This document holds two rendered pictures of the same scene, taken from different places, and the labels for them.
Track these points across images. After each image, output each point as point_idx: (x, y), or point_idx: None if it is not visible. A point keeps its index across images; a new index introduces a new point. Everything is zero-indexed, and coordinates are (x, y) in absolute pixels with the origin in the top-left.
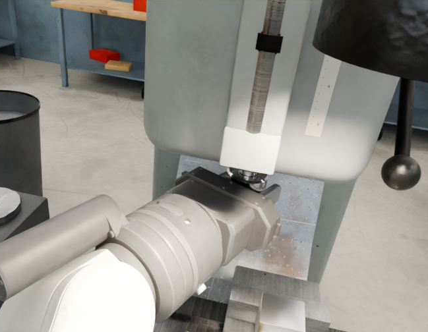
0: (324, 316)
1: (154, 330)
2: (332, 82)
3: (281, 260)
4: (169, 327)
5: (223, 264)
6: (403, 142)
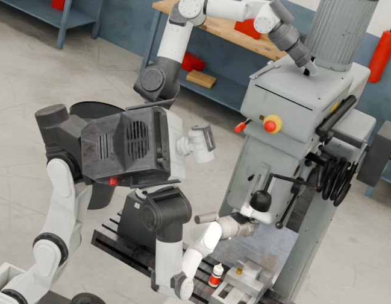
0: (268, 275)
1: (206, 268)
2: None
3: (267, 266)
4: (212, 269)
5: (236, 236)
6: (281, 219)
